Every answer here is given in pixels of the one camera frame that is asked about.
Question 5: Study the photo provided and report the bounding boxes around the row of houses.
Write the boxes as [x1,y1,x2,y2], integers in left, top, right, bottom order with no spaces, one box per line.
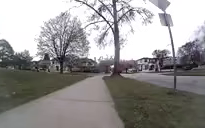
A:
[32,55,115,74]

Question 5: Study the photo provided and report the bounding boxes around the tall bare tree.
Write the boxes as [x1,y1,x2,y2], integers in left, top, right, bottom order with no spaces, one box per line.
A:
[69,0,155,78]

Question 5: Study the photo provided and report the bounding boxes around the grey concrete sidewalk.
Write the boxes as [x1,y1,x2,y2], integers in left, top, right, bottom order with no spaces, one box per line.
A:
[0,73,125,128]

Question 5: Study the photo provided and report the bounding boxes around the white house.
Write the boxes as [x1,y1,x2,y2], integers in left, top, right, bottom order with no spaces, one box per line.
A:
[135,56,162,73]

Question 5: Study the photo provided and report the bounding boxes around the broad bare tree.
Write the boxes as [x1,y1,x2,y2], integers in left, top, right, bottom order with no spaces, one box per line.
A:
[35,11,91,74]

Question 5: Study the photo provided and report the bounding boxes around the grass verge strip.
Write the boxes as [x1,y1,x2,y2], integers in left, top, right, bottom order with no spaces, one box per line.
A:
[102,75,205,128]

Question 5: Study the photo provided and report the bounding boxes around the sign pole with signs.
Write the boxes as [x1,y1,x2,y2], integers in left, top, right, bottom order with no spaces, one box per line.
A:
[148,0,178,93]

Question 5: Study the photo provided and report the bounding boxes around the green grass lawn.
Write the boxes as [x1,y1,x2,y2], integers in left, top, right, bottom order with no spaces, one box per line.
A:
[0,66,98,118]

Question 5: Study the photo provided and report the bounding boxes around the grey asphalt road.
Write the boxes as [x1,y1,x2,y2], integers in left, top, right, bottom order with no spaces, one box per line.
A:
[120,71,205,98]

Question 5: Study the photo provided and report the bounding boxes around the dark trees beside road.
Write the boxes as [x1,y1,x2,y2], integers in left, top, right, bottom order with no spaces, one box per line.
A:
[175,19,205,71]

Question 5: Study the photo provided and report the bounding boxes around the dark leafy trees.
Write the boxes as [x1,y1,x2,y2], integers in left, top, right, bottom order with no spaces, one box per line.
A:
[0,38,34,71]

